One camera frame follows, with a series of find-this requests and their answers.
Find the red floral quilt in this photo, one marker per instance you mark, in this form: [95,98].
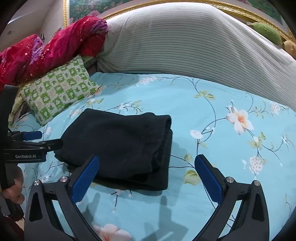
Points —
[57,46]

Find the person's left hand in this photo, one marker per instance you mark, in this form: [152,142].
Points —
[15,192]

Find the green checkered pillow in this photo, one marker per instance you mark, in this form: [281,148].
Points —
[57,88]

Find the blue floral bed sheet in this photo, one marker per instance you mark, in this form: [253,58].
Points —
[208,162]

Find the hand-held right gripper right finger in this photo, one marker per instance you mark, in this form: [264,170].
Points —
[208,178]

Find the pale yellow pillow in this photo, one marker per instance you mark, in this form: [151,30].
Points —
[16,106]

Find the grey striped duvet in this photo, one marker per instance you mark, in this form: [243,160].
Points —
[185,41]

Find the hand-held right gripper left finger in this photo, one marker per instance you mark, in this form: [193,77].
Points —
[85,178]

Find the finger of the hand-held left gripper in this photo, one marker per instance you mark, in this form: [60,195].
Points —
[32,135]
[52,144]

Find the black pants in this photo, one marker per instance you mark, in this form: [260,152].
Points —
[120,143]

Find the gold-framed landscape painting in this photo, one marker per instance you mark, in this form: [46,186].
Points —
[81,7]

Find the yellow plush toy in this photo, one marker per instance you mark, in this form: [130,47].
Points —
[291,47]

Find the green plush toy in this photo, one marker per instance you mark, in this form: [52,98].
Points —
[266,32]

